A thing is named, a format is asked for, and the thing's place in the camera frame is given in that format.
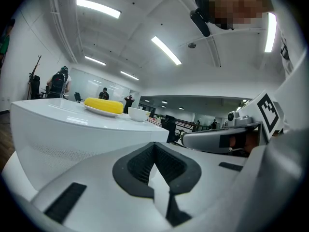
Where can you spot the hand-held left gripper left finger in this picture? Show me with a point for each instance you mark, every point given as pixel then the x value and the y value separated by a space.
pixel 96 190

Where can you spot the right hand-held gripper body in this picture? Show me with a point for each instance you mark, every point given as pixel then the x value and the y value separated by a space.
pixel 268 110

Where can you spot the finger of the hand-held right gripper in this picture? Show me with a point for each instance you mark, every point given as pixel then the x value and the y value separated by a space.
pixel 202 140

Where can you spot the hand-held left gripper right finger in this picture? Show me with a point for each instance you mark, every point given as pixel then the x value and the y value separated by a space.
pixel 212 178

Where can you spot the white microwave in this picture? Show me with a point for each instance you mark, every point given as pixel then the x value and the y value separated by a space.
pixel 60 110

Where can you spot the person's right hand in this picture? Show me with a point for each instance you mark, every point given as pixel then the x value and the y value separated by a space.
pixel 251 141

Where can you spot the black metal railing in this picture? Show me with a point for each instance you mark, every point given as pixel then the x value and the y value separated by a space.
pixel 187 124

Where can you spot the black office chair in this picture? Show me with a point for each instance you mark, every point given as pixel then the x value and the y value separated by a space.
pixel 77 97
pixel 35 87
pixel 170 127

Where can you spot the pink checkered table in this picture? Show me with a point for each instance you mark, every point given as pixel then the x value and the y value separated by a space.
pixel 154 121

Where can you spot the white rice bowl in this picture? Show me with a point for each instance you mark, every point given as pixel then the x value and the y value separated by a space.
pixel 137 115

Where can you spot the beige round plate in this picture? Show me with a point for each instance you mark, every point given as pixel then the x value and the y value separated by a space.
pixel 101 112

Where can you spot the ceiling light strip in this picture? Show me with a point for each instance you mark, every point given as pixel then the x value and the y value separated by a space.
pixel 270 31
pixel 129 75
pixel 95 60
pixel 99 7
pixel 166 50

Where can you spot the yellow corn cob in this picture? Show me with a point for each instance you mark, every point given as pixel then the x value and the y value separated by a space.
pixel 103 104

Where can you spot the round ceiling smoke detector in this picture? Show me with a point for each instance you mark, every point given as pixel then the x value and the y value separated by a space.
pixel 192 45

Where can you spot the person's head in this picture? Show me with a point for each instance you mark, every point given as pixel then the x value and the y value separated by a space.
pixel 241 6

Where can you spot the wooden coat rack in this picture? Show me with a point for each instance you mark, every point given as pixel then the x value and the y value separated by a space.
pixel 36 66

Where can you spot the small white gripper camera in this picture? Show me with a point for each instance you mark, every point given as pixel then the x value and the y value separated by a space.
pixel 232 117

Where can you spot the black head-worn camera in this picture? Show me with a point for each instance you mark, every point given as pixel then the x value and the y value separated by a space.
pixel 201 24

